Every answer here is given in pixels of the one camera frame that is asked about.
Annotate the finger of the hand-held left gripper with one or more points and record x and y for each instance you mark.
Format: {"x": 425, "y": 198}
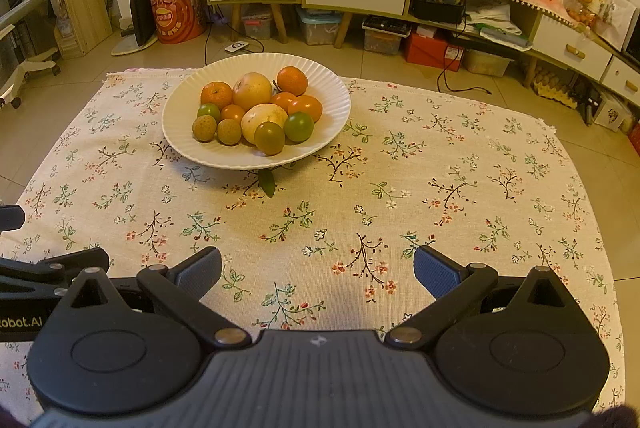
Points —
{"x": 50, "y": 270}
{"x": 11, "y": 219}

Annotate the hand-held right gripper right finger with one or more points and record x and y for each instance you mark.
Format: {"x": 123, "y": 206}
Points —
{"x": 435, "y": 270}

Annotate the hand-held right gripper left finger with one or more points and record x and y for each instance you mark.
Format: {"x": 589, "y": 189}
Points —
{"x": 200, "y": 270}

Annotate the small brown speckled fruit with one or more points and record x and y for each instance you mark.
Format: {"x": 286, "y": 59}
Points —
{"x": 205, "y": 128}
{"x": 229, "y": 132}

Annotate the brownish green tangerine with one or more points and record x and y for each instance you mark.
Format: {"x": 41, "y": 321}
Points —
{"x": 269, "y": 138}

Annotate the small green tangerine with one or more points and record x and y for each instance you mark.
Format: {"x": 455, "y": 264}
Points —
{"x": 209, "y": 111}

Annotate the orange tangerine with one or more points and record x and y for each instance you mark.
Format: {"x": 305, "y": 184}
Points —
{"x": 282, "y": 100}
{"x": 307, "y": 106}
{"x": 292, "y": 80}
{"x": 216, "y": 95}
{"x": 233, "y": 111}

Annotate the pale yellow spotted grapefruit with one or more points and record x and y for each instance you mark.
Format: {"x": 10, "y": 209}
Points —
{"x": 262, "y": 117}

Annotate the large green tangerine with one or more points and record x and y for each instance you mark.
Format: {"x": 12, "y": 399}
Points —
{"x": 298, "y": 127}

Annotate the white ribbed plate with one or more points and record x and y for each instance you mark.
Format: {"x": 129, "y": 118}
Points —
{"x": 327, "y": 127}

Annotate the pinkish yellow grapefruit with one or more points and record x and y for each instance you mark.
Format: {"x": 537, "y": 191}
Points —
{"x": 252, "y": 91}

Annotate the floral tablecloth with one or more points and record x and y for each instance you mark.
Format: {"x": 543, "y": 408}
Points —
{"x": 450, "y": 208}

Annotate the green leaf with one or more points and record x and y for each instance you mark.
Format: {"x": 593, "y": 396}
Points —
{"x": 267, "y": 184}

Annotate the white grey office chair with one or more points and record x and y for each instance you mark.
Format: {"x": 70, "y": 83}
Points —
{"x": 30, "y": 67}

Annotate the white oval base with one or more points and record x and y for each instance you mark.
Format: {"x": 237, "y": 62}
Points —
{"x": 125, "y": 49}

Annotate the clear storage box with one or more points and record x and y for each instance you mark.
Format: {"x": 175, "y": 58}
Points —
{"x": 485, "y": 62}
{"x": 257, "y": 25}

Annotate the yellow egg carton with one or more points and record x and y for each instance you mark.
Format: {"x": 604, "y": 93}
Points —
{"x": 555, "y": 90}

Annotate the red cardboard box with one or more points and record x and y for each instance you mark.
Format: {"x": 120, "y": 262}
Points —
{"x": 430, "y": 50}

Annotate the white floor device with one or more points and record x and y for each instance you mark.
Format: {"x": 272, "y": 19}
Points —
{"x": 236, "y": 47}

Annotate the small black device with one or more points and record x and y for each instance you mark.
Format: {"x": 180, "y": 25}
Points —
{"x": 590, "y": 102}

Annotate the white printed box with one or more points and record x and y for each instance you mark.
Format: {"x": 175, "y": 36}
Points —
{"x": 612, "y": 115}

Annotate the clear box with dark lid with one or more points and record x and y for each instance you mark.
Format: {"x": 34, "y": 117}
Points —
{"x": 380, "y": 40}

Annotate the black flat panel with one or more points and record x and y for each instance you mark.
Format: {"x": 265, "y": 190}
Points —
{"x": 140, "y": 12}

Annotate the small red box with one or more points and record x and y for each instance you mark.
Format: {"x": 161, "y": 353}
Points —
{"x": 635, "y": 130}

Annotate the white plastic bag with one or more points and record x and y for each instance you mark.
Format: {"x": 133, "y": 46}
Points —
{"x": 492, "y": 20}

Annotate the red printed bag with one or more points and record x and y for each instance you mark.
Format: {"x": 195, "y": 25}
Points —
{"x": 172, "y": 12}

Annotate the black case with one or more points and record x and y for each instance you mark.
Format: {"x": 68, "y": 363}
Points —
{"x": 435, "y": 10}

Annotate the white sideboard drawer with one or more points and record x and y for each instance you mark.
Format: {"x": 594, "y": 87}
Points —
{"x": 622, "y": 75}
{"x": 560, "y": 37}

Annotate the clear box with teal lid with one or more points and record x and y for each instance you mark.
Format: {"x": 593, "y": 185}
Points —
{"x": 317, "y": 30}

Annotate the low yellow white sideboard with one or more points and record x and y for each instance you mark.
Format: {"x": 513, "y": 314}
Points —
{"x": 531, "y": 15}

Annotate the clear glass jar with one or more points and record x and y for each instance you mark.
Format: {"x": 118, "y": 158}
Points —
{"x": 582, "y": 11}

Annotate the white microwave oven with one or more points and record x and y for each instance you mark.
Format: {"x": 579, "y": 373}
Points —
{"x": 632, "y": 42}

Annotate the white paper sheets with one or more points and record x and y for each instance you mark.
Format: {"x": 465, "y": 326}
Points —
{"x": 625, "y": 2}

